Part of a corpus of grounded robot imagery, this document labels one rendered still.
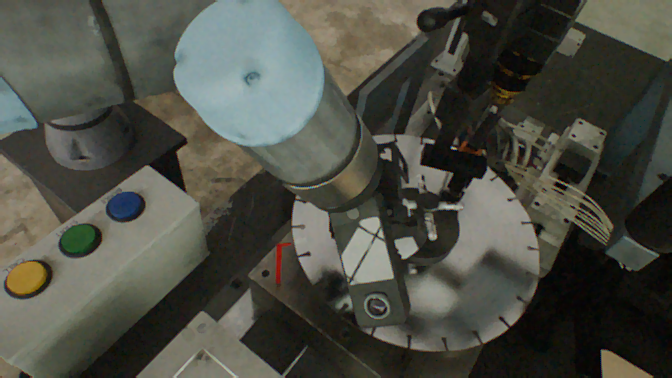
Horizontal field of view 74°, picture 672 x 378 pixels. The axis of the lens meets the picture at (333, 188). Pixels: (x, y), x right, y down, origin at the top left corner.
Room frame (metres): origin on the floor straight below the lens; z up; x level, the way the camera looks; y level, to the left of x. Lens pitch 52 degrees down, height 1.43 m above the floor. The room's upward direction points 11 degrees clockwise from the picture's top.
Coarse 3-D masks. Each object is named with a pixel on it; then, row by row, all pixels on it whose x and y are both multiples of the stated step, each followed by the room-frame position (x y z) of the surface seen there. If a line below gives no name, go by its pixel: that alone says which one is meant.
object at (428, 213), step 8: (424, 184) 0.37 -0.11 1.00; (424, 192) 0.36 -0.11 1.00; (416, 200) 0.34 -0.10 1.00; (424, 200) 0.34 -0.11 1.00; (432, 200) 0.34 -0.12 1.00; (416, 208) 0.33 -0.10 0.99; (424, 208) 0.33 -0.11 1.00; (432, 208) 0.33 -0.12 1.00; (440, 208) 0.34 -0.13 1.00; (448, 208) 0.34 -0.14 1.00; (456, 208) 0.34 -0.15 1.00; (424, 216) 0.32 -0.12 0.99; (432, 216) 0.32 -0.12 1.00; (432, 224) 0.31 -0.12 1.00; (432, 232) 0.30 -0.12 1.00
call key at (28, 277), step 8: (24, 264) 0.20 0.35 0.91; (32, 264) 0.20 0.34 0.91; (40, 264) 0.20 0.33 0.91; (16, 272) 0.19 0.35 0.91; (24, 272) 0.19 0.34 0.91; (32, 272) 0.19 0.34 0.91; (40, 272) 0.19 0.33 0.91; (8, 280) 0.18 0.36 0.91; (16, 280) 0.18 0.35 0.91; (24, 280) 0.18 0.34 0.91; (32, 280) 0.18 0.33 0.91; (40, 280) 0.19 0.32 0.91; (16, 288) 0.17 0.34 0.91; (24, 288) 0.17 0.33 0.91; (32, 288) 0.17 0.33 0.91
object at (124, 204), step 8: (128, 192) 0.33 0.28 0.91; (112, 200) 0.31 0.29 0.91; (120, 200) 0.31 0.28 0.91; (128, 200) 0.32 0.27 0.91; (136, 200) 0.32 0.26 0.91; (112, 208) 0.30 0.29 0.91; (120, 208) 0.30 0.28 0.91; (128, 208) 0.30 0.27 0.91; (136, 208) 0.31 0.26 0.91; (120, 216) 0.29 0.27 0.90; (128, 216) 0.30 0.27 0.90
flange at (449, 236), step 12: (408, 192) 0.38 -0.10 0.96; (432, 192) 0.39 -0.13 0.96; (444, 216) 0.35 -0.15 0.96; (456, 216) 0.36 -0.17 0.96; (444, 228) 0.34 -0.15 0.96; (456, 228) 0.34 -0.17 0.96; (432, 240) 0.31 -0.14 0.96; (444, 240) 0.32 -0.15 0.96; (456, 240) 0.32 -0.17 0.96; (420, 252) 0.29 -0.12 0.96; (432, 252) 0.30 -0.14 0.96; (444, 252) 0.30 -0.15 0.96
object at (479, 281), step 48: (480, 192) 0.42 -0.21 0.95; (480, 240) 0.34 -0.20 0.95; (528, 240) 0.35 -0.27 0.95; (336, 288) 0.23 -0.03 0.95; (432, 288) 0.25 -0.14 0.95; (480, 288) 0.26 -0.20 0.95; (528, 288) 0.28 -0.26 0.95; (384, 336) 0.18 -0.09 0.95; (432, 336) 0.19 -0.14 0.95; (480, 336) 0.20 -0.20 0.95
